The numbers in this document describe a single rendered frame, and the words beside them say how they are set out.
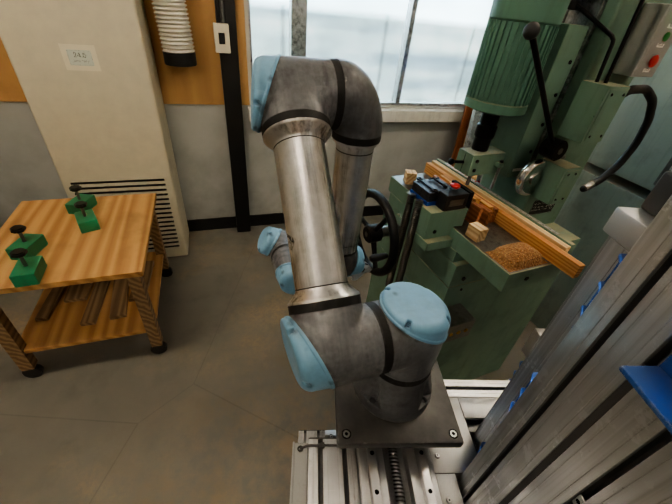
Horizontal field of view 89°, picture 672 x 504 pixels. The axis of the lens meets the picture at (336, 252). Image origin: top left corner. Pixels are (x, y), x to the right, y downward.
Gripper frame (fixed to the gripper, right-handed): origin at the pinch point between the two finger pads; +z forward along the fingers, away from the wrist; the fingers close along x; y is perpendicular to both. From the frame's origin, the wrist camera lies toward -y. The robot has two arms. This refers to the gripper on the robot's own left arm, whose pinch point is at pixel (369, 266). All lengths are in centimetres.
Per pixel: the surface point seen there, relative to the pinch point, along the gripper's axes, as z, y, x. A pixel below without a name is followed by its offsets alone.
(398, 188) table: 14.1, -19.8, -27.7
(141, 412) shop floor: -35, 106, -16
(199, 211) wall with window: -18, 83, -150
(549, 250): 27.9, -34.0, 22.1
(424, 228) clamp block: 6.0, -19.0, 2.3
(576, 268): 28, -35, 30
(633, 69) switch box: 32, -82, 0
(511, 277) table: 17.4, -23.9, 25.6
